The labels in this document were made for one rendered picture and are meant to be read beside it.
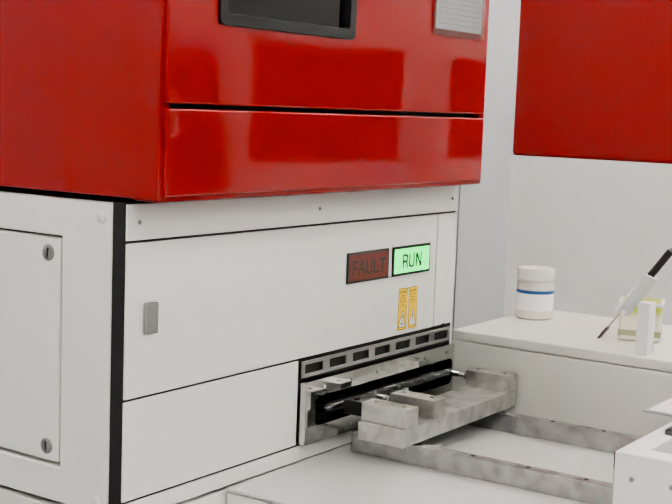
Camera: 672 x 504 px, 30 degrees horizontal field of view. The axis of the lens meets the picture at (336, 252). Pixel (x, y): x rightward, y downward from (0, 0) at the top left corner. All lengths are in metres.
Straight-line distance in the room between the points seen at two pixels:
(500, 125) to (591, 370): 3.52
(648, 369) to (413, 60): 0.62
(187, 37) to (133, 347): 0.38
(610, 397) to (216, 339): 0.72
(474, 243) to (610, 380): 3.36
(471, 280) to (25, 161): 3.92
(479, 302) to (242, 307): 3.84
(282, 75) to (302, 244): 0.27
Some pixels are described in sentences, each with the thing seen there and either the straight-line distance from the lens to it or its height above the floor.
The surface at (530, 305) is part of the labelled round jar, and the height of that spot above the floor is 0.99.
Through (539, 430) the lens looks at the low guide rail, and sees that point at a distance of 2.09.
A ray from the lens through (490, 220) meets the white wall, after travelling 5.54.
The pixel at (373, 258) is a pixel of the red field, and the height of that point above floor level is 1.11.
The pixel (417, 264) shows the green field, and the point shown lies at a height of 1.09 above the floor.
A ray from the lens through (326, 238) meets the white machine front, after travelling 1.87.
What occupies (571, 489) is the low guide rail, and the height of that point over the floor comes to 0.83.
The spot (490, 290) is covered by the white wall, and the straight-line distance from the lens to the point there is 5.60.
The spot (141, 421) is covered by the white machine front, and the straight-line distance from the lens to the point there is 1.60.
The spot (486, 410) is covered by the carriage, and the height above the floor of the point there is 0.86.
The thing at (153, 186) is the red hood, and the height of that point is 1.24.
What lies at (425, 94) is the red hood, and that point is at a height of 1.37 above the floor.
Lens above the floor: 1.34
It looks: 7 degrees down
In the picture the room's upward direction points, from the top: 2 degrees clockwise
